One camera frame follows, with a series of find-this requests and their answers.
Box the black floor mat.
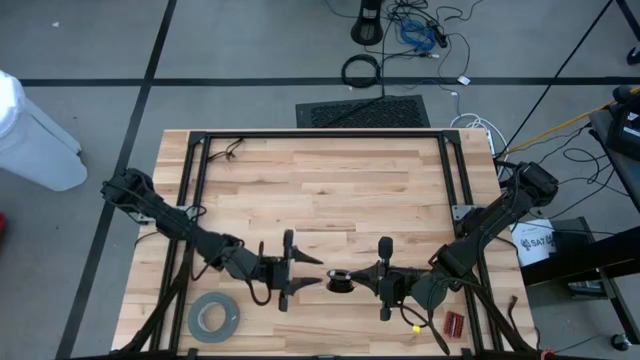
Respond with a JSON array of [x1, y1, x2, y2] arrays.
[[295, 94, 432, 129]]

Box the black electronic device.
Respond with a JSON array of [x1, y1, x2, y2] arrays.
[[612, 84, 640, 161]]

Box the black power strip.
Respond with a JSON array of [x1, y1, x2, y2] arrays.
[[427, 19, 450, 50]]

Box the small black cable bundle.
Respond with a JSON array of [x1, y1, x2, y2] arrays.
[[206, 137, 246, 163]]

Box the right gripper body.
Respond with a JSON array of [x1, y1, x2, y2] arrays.
[[377, 237, 431, 322]]

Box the brown cable with plug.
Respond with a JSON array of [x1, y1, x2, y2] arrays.
[[506, 294, 521, 331]]

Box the coiled blue cable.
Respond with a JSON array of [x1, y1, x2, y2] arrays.
[[399, 18, 437, 52]]

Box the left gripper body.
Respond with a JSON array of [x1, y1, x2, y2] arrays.
[[249, 229, 296, 313]]

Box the black hanging cable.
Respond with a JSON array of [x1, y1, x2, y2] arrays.
[[493, 0, 615, 160]]

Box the black cord spool white labels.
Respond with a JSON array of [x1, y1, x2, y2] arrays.
[[325, 268, 357, 294]]

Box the white power strip with cable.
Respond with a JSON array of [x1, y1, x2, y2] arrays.
[[448, 113, 510, 180]]

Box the black equipment cart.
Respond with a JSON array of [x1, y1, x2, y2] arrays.
[[519, 107, 640, 346]]

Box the black aluminium table frame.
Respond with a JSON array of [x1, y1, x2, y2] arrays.
[[112, 129, 539, 360]]

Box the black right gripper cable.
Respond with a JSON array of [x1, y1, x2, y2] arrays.
[[397, 299, 451, 357]]

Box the grey duct tape roll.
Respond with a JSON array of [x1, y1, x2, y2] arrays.
[[187, 291, 241, 344]]

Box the red connector block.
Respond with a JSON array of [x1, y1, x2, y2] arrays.
[[442, 310, 466, 340]]

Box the yellow floor cable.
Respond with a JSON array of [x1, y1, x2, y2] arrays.
[[504, 85, 640, 154]]

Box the coiled black floor cable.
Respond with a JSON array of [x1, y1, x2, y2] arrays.
[[340, 53, 382, 90]]

